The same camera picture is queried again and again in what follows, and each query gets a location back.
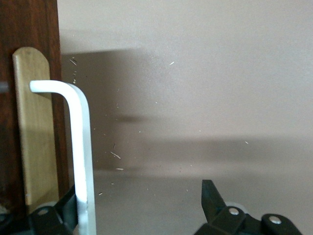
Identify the white metal drawer handle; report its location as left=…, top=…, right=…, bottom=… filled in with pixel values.
left=29, top=80, right=97, bottom=235

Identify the light wood handle backing plate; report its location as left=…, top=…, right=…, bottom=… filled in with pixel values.
left=12, top=47, right=61, bottom=206

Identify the brown table cover sheet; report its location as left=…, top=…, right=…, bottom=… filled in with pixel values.
left=56, top=0, right=313, bottom=235

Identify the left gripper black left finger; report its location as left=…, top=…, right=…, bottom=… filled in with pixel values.
left=0, top=185, right=79, bottom=235

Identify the wooden drawer with dark front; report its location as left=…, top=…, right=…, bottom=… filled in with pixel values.
left=0, top=0, right=75, bottom=215

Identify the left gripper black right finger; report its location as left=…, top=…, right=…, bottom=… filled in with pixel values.
left=194, top=180, right=303, bottom=235

